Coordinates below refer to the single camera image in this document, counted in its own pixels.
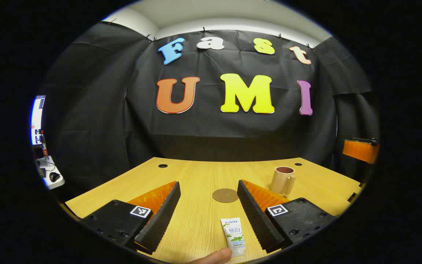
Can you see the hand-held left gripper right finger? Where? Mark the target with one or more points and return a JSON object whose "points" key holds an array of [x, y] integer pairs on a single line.
{"points": [[256, 216]]}

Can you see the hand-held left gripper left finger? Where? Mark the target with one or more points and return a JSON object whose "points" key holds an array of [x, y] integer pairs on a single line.
{"points": [[163, 216]]}

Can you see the white toothpaste tube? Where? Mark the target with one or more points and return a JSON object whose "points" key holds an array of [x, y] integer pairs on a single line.
{"points": [[233, 234]]}

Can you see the brown round coaster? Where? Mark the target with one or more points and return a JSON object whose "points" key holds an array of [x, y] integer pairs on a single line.
{"points": [[225, 195]]}

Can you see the beige cup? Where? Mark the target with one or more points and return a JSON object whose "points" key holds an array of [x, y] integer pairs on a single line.
{"points": [[280, 181]]}

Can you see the wooden desktop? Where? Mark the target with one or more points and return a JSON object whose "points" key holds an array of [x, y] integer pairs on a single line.
{"points": [[203, 183]]}

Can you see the black backdrop cloth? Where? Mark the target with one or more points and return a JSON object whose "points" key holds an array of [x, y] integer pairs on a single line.
{"points": [[214, 128]]}

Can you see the black desk clamp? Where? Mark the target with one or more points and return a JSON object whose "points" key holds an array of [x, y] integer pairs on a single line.
{"points": [[354, 196]]}

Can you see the black computer mouse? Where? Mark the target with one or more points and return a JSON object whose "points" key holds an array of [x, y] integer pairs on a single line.
{"points": [[54, 176]]}

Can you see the white side table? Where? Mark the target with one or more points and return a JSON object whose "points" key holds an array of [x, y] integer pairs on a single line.
{"points": [[51, 183]]}

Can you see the red bottle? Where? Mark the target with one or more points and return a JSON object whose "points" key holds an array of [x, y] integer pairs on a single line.
{"points": [[44, 146]]}

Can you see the computer monitor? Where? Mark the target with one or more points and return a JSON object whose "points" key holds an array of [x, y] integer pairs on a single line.
{"points": [[36, 121]]}

